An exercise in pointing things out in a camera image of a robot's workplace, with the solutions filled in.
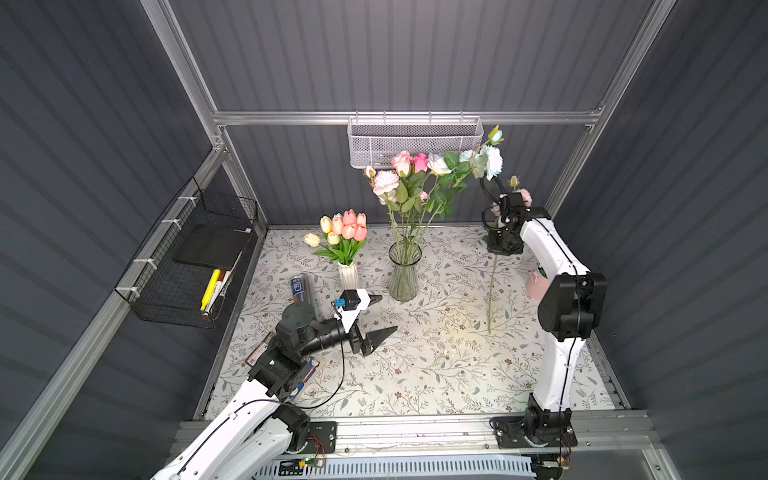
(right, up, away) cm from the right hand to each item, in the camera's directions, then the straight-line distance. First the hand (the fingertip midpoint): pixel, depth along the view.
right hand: (501, 248), depth 95 cm
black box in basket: (-81, 0, -20) cm, 83 cm away
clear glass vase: (-32, -2, -6) cm, 32 cm away
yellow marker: (-80, -8, -22) cm, 83 cm away
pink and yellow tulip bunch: (-48, +3, -19) cm, 52 cm away
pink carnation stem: (-27, +14, -13) cm, 33 cm away
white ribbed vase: (-49, -9, -5) cm, 50 cm away
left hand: (-36, -15, -33) cm, 51 cm away
